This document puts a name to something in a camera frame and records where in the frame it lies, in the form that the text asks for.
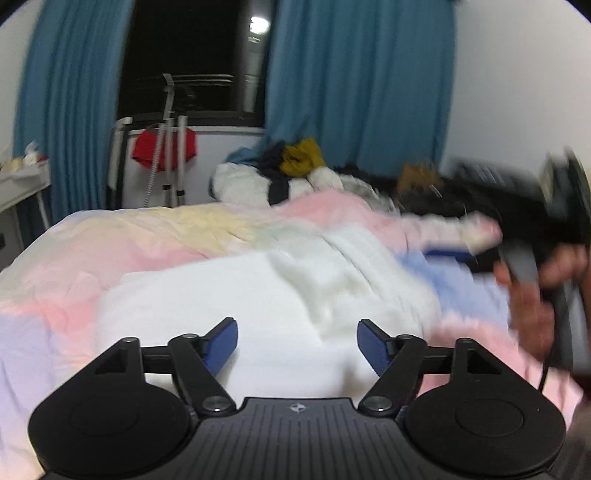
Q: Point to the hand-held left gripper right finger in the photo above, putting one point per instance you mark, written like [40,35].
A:
[371,344]

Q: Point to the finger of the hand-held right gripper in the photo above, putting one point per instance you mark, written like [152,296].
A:
[450,256]

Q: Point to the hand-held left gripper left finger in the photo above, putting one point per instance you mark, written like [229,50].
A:
[221,344]

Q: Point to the white pants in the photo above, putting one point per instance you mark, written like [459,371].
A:
[277,300]

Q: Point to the person's right hand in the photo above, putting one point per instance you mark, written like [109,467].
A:
[531,314]

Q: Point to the brown paper bag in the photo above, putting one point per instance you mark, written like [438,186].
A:
[418,177]

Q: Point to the grey crumpled cloth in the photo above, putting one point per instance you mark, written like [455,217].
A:
[362,188]

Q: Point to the pastel tie-dye duvet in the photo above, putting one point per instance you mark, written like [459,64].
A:
[138,235]

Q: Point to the white pillow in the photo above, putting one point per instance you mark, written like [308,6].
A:
[240,182]

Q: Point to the mustard yellow garment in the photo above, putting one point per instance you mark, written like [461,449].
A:
[302,157]

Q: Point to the black garment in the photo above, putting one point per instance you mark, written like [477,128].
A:
[274,159]

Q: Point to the blue curtain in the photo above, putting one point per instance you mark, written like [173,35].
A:
[69,92]
[360,83]

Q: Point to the red cloth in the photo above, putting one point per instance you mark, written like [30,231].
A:
[145,150]

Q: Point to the black metal rack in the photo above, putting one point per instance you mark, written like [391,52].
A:
[115,161]

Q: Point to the white dressing table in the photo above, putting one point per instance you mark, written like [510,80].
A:
[18,184]

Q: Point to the white tissue box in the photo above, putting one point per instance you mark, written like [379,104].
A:
[34,154]

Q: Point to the dark window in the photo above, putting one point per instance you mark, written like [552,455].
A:
[194,46]

